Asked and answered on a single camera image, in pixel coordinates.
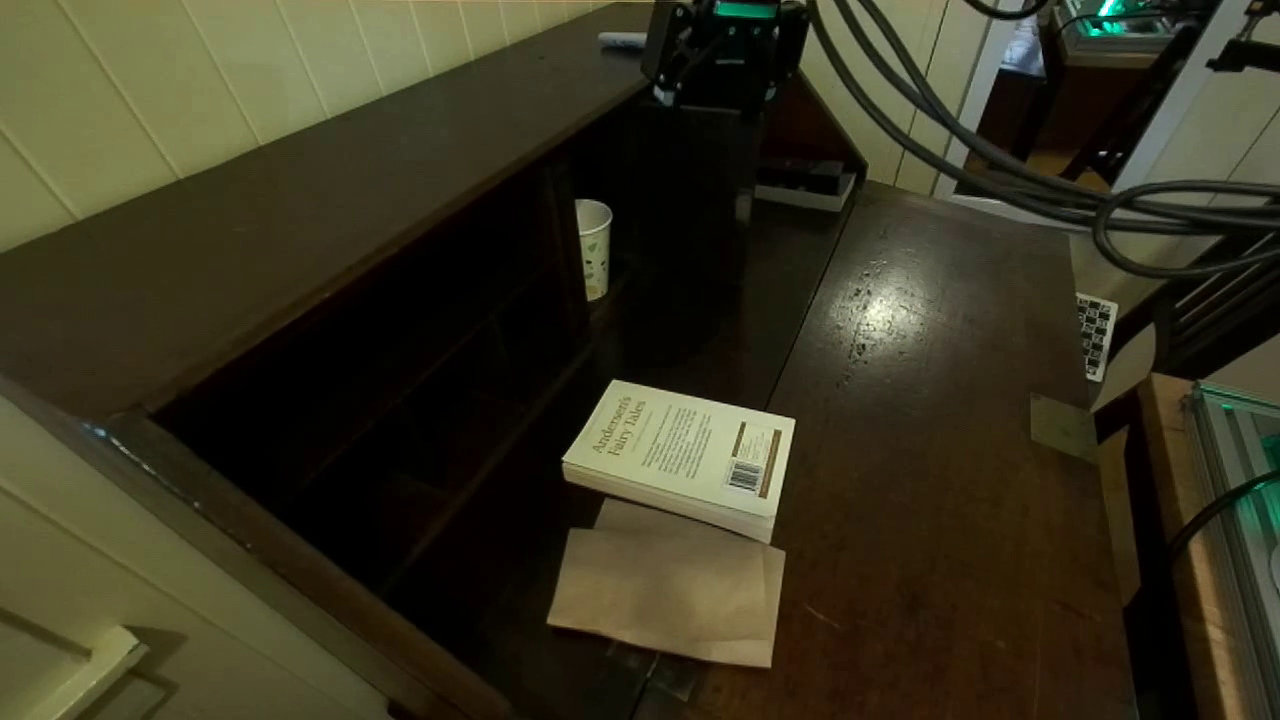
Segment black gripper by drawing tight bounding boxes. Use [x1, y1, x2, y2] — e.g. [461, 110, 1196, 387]
[645, 0, 813, 119]

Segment terrazzo print paper cup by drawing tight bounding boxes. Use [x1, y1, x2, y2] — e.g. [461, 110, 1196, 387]
[570, 196, 617, 308]

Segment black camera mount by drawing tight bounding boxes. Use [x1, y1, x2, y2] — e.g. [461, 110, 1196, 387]
[1202, 0, 1280, 89]

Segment black power cable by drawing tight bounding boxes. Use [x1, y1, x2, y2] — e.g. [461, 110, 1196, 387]
[1163, 465, 1280, 552]

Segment black cover thick book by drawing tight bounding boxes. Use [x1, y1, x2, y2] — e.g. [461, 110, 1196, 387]
[751, 156, 858, 215]

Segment brown paper envelope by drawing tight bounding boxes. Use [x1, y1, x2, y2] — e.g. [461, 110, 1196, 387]
[544, 494, 789, 671]

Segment dark wooden secretary desk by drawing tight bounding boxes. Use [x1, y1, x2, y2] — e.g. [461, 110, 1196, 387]
[0, 0, 1143, 720]

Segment white paperback book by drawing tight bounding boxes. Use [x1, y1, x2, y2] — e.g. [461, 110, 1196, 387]
[559, 374, 799, 549]

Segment black cable bundle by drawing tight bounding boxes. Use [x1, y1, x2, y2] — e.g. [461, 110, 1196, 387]
[804, 0, 1280, 284]

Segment light wooden side table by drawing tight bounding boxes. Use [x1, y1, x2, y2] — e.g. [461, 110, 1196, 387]
[1128, 371, 1280, 720]

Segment white perforated panel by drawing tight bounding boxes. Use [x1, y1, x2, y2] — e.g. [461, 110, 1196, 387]
[1070, 292, 1122, 387]

